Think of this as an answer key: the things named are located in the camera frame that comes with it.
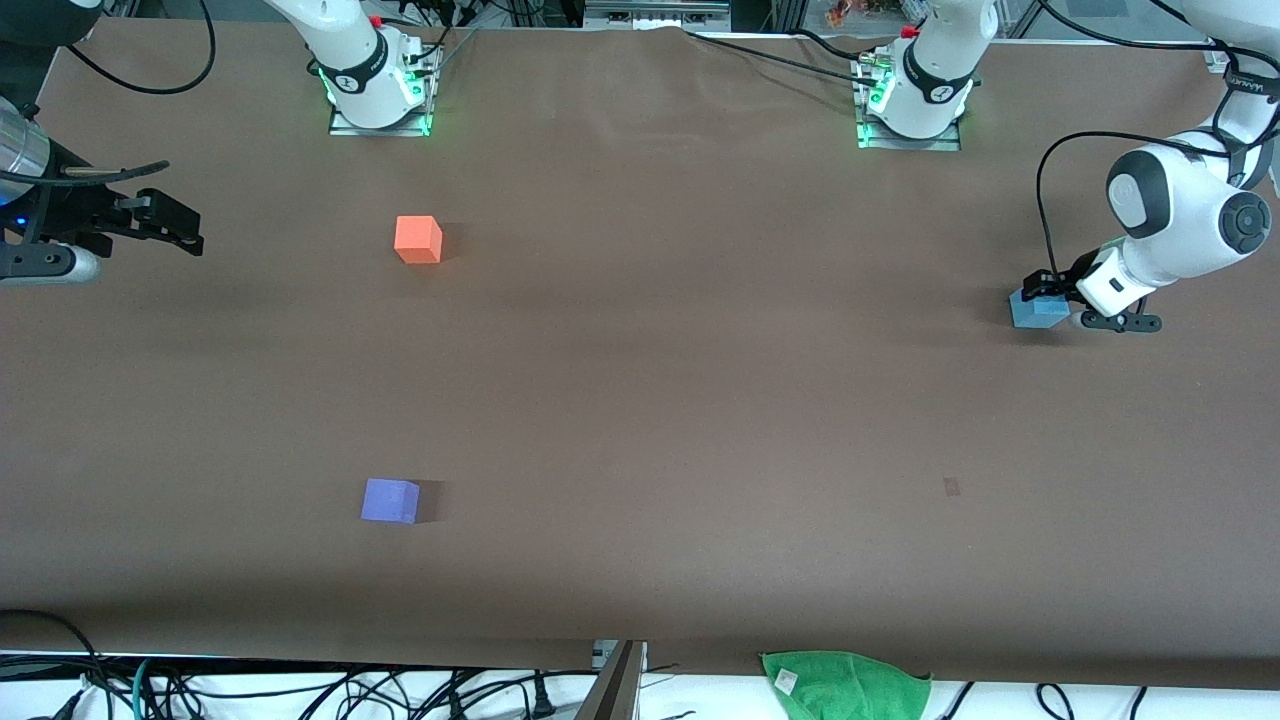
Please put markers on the orange block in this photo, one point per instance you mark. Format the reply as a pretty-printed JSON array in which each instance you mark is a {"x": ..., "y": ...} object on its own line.
[{"x": 418, "y": 240}]

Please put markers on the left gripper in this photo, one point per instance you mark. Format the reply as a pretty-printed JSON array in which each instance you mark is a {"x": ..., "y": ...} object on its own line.
[{"x": 1062, "y": 282}]

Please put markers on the blue block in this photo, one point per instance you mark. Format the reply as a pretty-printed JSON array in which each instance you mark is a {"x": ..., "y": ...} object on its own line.
[{"x": 1038, "y": 312}]

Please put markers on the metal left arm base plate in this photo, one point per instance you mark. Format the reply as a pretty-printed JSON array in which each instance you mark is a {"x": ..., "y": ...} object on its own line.
[{"x": 950, "y": 135}]

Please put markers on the green cloth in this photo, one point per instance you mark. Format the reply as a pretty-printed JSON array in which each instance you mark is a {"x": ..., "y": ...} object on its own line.
[{"x": 850, "y": 688}]

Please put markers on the purple block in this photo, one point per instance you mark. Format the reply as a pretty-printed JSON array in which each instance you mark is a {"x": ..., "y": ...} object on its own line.
[{"x": 390, "y": 500}]

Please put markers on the metal corner bracket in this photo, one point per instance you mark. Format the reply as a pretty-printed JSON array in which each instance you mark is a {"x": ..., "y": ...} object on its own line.
[{"x": 1215, "y": 58}]

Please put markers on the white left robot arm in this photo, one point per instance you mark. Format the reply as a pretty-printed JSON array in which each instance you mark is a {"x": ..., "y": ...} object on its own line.
[{"x": 1185, "y": 215}]

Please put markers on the brown paper table cover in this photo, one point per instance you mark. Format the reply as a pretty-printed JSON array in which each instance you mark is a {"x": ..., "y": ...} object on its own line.
[{"x": 700, "y": 450}]

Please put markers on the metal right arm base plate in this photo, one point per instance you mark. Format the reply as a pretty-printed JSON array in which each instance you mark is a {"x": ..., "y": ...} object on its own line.
[{"x": 420, "y": 110}]

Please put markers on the grey metal post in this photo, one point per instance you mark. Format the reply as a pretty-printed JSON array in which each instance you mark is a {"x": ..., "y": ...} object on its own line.
[{"x": 612, "y": 690}]

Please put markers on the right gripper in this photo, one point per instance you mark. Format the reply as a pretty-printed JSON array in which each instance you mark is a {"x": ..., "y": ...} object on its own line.
[{"x": 72, "y": 207}]

